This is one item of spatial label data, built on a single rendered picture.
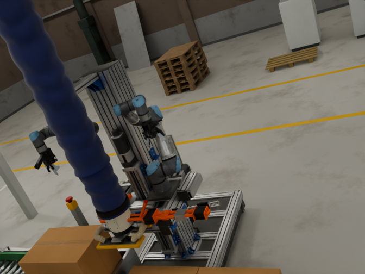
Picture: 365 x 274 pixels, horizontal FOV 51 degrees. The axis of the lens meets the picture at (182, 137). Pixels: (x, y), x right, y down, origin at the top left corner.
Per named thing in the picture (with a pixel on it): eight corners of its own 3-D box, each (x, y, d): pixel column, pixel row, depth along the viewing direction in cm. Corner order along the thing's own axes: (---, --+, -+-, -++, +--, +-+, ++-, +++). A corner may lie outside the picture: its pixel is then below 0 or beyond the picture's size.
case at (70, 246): (42, 299, 311) (17, 262, 296) (69, 262, 343) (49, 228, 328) (100, 301, 284) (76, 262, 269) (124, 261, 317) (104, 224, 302)
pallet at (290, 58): (319, 49, 808) (318, 45, 805) (318, 61, 748) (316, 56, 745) (270, 61, 856) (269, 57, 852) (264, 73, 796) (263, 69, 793)
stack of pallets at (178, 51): (195, 90, 860) (183, 55, 828) (165, 97, 899) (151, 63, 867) (212, 72, 953) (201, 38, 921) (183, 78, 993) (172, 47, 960)
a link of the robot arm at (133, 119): (128, 117, 296) (109, 101, 248) (141, 112, 296) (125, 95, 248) (132, 131, 294) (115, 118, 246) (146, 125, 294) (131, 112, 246)
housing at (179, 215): (175, 221, 235) (173, 216, 233) (179, 214, 240) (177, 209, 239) (186, 220, 232) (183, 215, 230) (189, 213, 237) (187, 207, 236)
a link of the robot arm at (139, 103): (142, 93, 243) (142, 97, 235) (149, 109, 247) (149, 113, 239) (131, 98, 243) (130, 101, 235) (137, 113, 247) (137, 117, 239)
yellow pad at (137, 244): (96, 249, 256) (93, 243, 254) (104, 238, 264) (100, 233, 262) (139, 248, 241) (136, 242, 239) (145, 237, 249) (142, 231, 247)
